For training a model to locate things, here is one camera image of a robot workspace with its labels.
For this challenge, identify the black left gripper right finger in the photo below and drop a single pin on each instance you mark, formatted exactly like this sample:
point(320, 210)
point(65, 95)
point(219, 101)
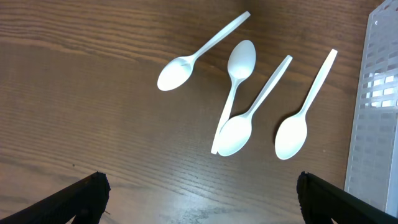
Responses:
point(322, 202)

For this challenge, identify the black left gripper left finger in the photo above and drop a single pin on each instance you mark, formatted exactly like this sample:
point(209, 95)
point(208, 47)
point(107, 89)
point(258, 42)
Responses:
point(82, 202)

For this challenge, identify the clear perforated plastic basket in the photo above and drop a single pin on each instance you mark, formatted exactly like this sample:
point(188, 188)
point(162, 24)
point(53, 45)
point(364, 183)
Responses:
point(371, 173)

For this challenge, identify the white plastic spoon right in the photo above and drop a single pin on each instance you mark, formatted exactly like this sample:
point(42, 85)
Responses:
point(292, 132)

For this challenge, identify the white plastic spoon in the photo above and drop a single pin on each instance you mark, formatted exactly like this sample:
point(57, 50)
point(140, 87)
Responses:
point(179, 70)
point(292, 132)
point(237, 130)

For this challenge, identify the white plastic spoon middle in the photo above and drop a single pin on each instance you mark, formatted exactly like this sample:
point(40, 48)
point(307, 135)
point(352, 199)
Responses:
point(237, 130)

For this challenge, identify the white plastic spoon far left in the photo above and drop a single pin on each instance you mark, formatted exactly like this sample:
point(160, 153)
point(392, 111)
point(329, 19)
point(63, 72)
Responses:
point(179, 70)

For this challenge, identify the white plastic spoon bowl up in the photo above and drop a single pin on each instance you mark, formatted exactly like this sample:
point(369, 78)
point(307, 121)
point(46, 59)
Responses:
point(241, 64)

